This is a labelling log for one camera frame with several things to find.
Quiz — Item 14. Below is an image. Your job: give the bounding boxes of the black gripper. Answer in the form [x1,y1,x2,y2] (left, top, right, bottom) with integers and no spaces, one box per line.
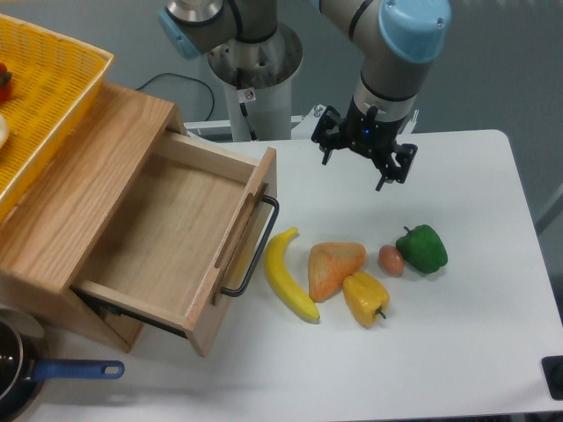
[311,99,418,191]

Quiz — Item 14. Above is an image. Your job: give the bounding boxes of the yellow banana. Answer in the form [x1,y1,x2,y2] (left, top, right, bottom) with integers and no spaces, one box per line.
[265,227,320,324]

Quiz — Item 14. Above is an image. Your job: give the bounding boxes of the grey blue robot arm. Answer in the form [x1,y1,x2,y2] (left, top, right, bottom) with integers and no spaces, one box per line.
[158,1,451,184]

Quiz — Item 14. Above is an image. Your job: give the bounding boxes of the green bell pepper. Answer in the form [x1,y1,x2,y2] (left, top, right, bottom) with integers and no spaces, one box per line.
[395,224,449,274]

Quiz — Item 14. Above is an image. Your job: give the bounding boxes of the brown egg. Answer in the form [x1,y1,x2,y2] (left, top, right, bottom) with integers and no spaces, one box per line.
[378,244,405,277]

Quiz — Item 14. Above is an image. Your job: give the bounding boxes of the orange sandwich bread toy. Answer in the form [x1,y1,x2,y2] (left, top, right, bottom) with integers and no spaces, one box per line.
[308,242,367,302]

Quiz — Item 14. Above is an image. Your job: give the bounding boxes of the yellow bell pepper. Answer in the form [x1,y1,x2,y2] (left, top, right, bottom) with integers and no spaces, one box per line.
[343,272,390,328]

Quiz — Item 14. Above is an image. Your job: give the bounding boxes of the open wooden drawer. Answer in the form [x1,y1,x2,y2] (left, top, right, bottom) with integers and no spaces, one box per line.
[72,132,277,356]

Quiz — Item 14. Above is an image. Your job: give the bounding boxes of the black corner table clamp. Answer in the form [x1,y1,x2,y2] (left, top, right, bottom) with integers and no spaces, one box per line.
[541,355,563,401]

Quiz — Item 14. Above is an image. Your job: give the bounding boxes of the yellow plastic basket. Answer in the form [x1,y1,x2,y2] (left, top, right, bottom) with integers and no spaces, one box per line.
[1,15,113,217]

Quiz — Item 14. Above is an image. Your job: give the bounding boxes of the wooden drawer cabinet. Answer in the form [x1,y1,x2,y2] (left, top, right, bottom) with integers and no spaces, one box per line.
[1,84,185,352]

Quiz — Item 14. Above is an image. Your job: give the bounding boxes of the white round food toy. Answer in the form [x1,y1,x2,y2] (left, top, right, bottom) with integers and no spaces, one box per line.
[0,114,10,148]

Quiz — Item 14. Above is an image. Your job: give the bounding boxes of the red tomato toy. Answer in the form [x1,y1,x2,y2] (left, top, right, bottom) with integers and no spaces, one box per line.
[0,62,13,103]

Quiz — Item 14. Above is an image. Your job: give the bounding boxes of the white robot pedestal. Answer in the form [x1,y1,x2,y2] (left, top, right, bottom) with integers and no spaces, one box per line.
[208,23,303,142]

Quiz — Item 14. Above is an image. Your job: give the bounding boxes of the black cable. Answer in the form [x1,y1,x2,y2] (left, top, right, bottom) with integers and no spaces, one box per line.
[135,72,216,123]

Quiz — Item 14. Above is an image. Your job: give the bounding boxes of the black metal drawer handle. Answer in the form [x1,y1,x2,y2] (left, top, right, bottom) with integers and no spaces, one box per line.
[219,194,280,298]

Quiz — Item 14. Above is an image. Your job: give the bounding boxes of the black pan blue handle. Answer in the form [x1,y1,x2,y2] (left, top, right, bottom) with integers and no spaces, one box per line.
[1,318,125,421]

